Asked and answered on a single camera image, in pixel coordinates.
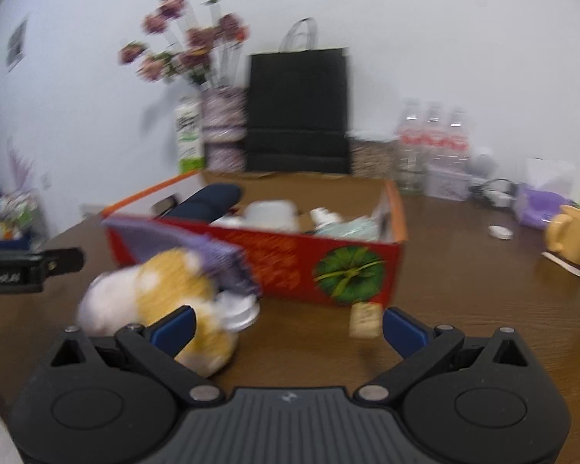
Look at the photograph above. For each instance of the white paper strip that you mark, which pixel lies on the white paper strip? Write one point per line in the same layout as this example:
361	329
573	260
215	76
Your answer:
562	264

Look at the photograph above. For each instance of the white round lid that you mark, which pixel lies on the white round lid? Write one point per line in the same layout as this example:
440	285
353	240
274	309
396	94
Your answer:
501	232

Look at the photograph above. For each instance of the navy blue case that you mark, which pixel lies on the navy blue case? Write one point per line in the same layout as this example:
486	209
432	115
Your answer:
207	200

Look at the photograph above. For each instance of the red cardboard box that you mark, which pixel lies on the red cardboard box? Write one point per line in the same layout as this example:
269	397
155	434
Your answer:
280	261

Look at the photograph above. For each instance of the white wall outlet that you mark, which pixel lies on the white wall outlet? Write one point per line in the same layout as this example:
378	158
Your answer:
46	181

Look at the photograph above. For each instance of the dried pink roses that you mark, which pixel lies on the dried pink roses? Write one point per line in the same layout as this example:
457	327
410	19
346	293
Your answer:
198	43

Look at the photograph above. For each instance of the purple tissue box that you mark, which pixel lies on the purple tissue box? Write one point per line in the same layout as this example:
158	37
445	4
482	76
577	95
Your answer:
536	203

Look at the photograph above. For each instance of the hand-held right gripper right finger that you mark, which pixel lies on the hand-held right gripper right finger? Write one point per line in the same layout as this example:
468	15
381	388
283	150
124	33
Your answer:
405	333

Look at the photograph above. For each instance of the white crumpled paper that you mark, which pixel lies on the white crumpled paper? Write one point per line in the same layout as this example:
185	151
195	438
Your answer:
322	215

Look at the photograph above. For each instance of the iridescent clear plastic bag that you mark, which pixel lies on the iridescent clear plastic bag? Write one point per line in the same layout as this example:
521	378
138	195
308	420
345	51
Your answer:
352	229

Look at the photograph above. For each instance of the white and yellow plush toy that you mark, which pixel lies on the white and yellow plush toy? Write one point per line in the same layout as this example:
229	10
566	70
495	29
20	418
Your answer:
169	290

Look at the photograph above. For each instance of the clear drinking glass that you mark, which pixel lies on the clear drinking glass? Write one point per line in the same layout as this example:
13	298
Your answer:
410	174

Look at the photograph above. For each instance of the white green milk carton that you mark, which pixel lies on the white green milk carton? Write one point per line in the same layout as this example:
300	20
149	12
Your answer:
189	135

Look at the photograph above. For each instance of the white floral tin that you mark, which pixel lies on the white floral tin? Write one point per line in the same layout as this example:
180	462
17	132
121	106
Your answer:
447	183

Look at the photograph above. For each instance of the white bottle cap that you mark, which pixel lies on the white bottle cap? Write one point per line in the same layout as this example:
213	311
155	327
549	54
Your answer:
239	316

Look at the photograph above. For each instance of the black paper bag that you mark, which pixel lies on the black paper bag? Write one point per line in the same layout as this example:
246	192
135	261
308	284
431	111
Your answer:
294	106

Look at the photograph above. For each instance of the yellow mug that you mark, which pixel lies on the yellow mug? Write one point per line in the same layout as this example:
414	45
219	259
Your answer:
579	237

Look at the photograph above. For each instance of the purple mottled vase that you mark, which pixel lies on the purple mottled vase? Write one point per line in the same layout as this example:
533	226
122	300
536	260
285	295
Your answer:
224	125

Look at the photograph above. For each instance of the small beige tile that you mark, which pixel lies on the small beige tile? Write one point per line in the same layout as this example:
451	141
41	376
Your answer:
365	320

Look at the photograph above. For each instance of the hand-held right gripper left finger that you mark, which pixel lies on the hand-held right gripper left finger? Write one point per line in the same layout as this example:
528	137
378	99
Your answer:
174	331

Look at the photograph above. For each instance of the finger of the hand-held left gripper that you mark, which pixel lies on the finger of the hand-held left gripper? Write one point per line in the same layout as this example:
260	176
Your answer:
65	262

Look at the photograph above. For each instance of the purple wall sticker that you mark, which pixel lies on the purple wall sticker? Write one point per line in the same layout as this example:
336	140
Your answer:
20	169

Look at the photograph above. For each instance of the wooden desktop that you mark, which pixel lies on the wooden desktop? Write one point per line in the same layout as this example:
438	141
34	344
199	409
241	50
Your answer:
463	290

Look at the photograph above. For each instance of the purple knitted cloth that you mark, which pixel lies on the purple knitted cloth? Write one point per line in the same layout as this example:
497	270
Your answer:
174	246

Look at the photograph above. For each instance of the wall picture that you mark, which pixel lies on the wall picture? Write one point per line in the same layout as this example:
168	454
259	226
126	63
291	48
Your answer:
17	43

